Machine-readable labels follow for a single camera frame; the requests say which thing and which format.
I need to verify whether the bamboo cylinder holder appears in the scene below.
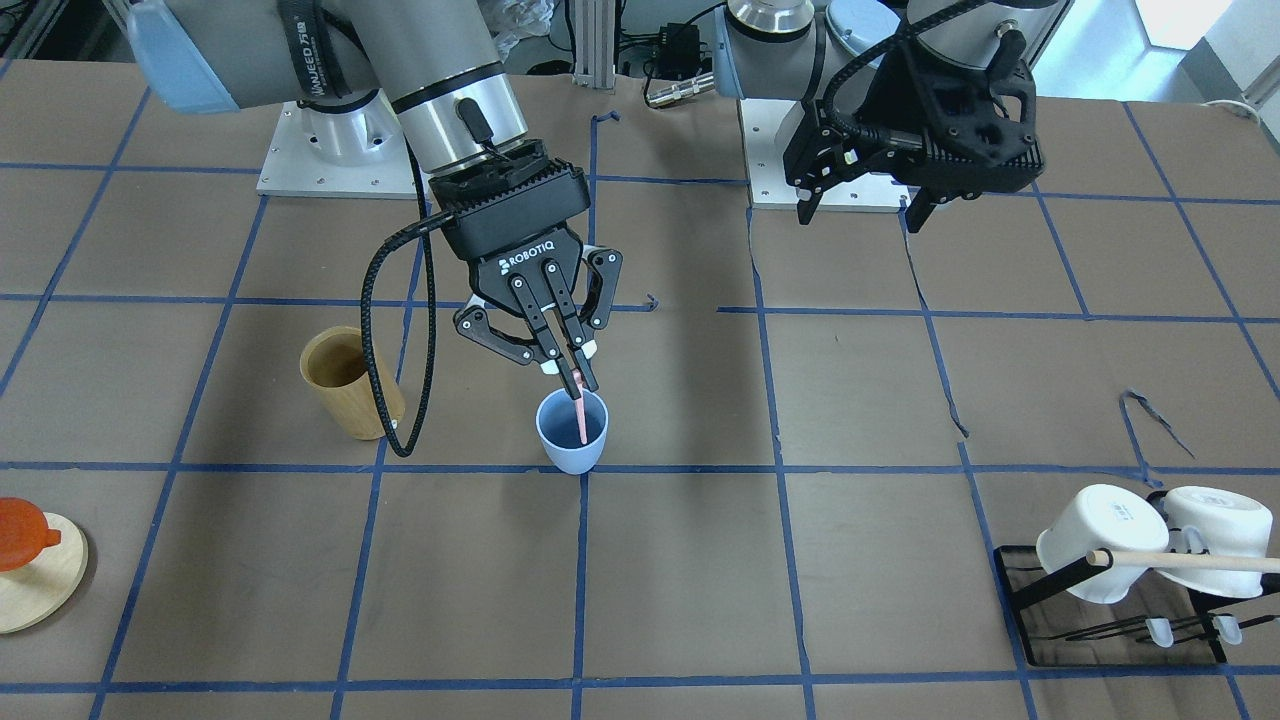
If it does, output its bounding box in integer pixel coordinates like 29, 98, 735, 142
298, 325, 385, 439

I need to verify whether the pink chopstick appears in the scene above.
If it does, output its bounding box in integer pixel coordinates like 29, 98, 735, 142
573, 383, 590, 446

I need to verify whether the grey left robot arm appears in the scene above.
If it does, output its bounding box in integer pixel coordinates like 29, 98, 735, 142
713, 1, 1060, 232

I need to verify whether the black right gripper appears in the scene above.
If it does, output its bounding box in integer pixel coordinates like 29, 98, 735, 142
429, 155, 622, 398

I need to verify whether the white mug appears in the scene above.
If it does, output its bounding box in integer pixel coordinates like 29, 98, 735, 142
1036, 484, 1169, 573
1157, 486, 1274, 600

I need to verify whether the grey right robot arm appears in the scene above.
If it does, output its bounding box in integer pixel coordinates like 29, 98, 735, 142
125, 1, 622, 395

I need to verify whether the black wire mug rack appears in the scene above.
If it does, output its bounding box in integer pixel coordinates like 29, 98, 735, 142
995, 489, 1277, 667

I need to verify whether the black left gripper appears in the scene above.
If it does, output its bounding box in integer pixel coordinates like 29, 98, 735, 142
783, 35, 1046, 234

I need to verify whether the light blue plastic cup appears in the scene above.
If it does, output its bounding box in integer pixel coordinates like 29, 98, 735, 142
535, 388, 611, 475

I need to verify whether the white mug inner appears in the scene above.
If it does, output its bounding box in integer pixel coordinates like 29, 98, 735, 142
1036, 484, 1169, 573

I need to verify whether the white mug outer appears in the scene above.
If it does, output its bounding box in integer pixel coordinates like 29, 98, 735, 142
1157, 486, 1274, 600

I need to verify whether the orange small cup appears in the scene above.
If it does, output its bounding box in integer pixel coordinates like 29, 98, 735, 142
1, 497, 61, 573

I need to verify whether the wooden round stand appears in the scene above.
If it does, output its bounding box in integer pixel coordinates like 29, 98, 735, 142
1, 512, 90, 634

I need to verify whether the wooden rack dowel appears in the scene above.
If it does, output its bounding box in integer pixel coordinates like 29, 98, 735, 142
1083, 548, 1280, 574

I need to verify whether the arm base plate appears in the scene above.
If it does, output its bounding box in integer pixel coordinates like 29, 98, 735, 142
256, 94, 416, 201
739, 97, 911, 213

